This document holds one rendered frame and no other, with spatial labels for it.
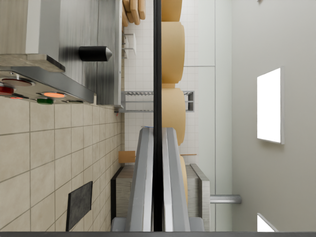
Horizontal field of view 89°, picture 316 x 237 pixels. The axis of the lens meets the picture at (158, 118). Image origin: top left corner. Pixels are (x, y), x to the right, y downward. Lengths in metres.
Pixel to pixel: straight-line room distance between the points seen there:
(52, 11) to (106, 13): 0.35
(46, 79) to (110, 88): 0.20
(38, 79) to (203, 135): 4.40
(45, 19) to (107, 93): 0.29
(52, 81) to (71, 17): 0.15
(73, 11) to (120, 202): 3.68
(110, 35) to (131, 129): 3.99
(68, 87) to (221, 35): 4.97
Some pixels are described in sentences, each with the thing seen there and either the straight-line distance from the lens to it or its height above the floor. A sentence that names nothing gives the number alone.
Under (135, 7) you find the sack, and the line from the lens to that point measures 4.15.
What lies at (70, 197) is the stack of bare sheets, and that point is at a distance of 2.23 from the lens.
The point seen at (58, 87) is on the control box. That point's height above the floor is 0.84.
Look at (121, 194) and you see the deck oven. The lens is 3.79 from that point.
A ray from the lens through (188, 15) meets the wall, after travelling 5.23.
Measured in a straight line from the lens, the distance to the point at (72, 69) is 0.37.
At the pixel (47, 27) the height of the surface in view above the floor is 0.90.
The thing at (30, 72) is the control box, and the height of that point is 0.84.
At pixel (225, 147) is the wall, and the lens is 4.80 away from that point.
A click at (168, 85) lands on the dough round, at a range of 0.19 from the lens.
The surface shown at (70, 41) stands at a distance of 0.38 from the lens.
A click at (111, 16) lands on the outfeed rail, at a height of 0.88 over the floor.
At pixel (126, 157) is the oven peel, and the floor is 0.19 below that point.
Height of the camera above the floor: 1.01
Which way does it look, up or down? level
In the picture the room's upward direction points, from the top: 90 degrees clockwise
